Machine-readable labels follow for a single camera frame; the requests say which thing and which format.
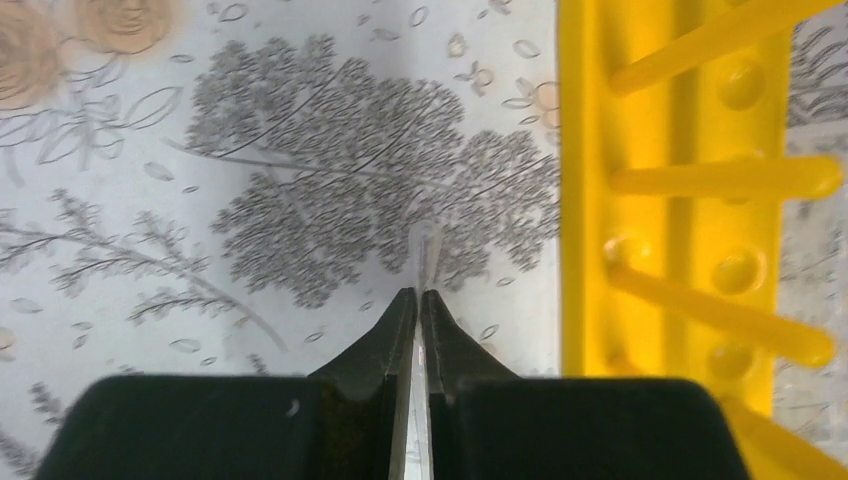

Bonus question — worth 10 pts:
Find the floral table mat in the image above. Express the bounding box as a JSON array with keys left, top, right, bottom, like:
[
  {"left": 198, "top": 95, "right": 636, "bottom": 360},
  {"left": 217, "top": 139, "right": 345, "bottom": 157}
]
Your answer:
[{"left": 0, "top": 0, "right": 848, "bottom": 480}]

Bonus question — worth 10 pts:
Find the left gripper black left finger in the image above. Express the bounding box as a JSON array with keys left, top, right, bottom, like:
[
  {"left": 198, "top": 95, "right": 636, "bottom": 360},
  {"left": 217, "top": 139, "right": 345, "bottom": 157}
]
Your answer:
[{"left": 36, "top": 288, "right": 417, "bottom": 479}]

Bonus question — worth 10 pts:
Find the yellow test tube rack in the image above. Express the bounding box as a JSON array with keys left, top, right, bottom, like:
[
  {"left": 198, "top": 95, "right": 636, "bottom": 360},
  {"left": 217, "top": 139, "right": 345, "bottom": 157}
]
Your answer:
[{"left": 557, "top": 1, "right": 847, "bottom": 479}]

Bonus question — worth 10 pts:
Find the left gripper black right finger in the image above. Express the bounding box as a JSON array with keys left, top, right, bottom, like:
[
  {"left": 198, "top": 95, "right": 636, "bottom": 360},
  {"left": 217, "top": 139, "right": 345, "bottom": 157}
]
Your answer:
[{"left": 420, "top": 290, "right": 749, "bottom": 479}]

